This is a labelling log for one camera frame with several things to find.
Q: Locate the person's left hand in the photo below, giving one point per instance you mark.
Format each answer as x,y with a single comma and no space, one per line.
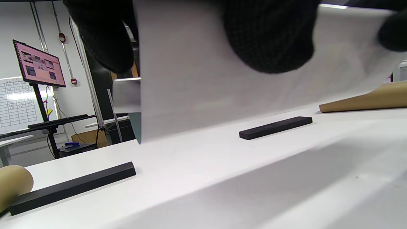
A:
270,35

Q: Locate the person's right hand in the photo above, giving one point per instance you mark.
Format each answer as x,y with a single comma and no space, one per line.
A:
396,33

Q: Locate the brown cardboard mailing tube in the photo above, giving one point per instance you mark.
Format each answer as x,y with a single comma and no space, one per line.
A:
14,184
365,101

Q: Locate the colourful cartoon grid poster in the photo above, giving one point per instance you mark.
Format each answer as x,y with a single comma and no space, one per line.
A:
190,79

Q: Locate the black bar weight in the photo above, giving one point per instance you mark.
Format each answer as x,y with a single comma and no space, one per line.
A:
275,128
73,187

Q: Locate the silver tripod pole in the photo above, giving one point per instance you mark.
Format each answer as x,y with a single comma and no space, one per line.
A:
87,82

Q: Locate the brown cardboard box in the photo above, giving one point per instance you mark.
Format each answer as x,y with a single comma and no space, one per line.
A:
90,138

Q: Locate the black low box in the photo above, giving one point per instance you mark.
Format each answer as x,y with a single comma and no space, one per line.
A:
79,150

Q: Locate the black keyboard tray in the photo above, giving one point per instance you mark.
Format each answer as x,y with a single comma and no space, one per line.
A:
60,121

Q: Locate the blue stapler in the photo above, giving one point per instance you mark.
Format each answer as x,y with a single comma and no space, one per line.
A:
71,145

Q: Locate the monitor with pink screen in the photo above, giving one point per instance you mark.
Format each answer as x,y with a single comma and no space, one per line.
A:
39,65

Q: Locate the black monitor stand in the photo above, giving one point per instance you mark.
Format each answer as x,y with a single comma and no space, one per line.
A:
44,117

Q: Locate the whiteboard with grid chart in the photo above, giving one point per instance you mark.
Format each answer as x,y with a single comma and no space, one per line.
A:
17,105

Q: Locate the white side desk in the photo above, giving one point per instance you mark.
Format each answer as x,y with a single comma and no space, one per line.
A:
12,141

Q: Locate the red wall alarm box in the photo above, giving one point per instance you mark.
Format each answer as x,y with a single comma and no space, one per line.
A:
62,38
73,81

